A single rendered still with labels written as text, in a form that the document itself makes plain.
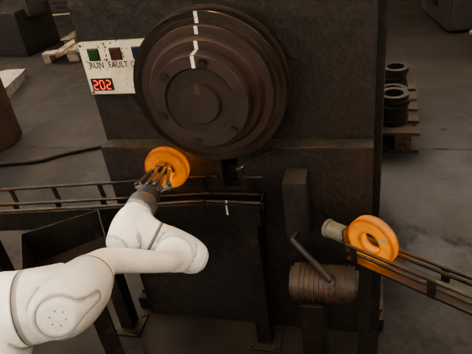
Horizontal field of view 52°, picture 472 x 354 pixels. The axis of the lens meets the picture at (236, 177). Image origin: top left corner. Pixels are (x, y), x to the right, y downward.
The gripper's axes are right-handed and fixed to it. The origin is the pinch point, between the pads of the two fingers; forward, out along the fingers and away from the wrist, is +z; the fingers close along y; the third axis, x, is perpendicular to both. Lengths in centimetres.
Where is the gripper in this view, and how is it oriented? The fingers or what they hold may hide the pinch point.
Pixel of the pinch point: (166, 164)
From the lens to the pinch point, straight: 167.6
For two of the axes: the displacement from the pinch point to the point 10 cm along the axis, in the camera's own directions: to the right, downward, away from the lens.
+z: 2.1, -5.9, 7.8
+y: 9.7, 0.1, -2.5
